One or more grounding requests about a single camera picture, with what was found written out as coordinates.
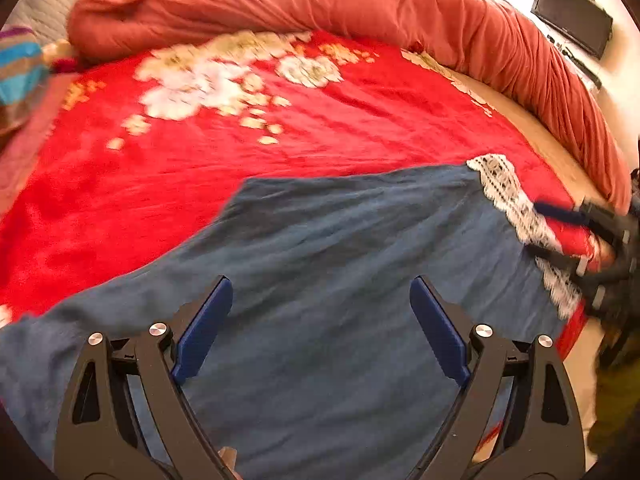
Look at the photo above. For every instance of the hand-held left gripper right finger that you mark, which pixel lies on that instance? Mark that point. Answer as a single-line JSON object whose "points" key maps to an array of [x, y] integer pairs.
{"points": [[440, 330]]}

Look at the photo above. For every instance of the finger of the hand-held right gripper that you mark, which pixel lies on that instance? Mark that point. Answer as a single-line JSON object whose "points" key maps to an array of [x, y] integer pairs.
{"points": [[560, 212], [595, 277]]}

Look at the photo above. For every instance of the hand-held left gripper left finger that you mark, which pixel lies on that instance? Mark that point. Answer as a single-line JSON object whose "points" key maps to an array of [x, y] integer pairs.
{"points": [[205, 330]]}

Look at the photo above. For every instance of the blue denim pants lace trim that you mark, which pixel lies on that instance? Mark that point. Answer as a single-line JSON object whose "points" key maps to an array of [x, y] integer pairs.
{"points": [[325, 240]]}

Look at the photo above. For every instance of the beige bed sheet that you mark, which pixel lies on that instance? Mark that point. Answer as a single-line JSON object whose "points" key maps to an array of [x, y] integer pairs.
{"points": [[550, 145]]}

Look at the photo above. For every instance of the television stand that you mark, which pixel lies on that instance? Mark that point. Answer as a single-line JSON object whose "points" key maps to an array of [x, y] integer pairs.
{"points": [[580, 62]]}

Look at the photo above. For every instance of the red floral blanket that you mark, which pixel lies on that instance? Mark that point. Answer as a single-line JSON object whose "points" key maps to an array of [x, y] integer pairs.
{"points": [[250, 150]]}

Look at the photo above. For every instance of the black flat screen television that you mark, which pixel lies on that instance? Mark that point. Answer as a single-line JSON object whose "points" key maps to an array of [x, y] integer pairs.
{"points": [[570, 15]]}

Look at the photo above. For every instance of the pink quilted pillow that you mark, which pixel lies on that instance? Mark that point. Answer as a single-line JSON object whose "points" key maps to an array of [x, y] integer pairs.
{"points": [[25, 160]]}

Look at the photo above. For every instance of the striped fleece blanket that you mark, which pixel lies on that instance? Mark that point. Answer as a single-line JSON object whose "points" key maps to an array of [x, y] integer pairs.
{"points": [[20, 70]]}

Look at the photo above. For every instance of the salmon pink quilt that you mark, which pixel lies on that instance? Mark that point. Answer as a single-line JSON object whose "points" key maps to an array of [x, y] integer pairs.
{"points": [[300, 0]]}

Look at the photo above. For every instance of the grey quilted headboard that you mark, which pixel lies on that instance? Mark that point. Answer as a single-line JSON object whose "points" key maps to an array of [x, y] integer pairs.
{"points": [[45, 5]]}

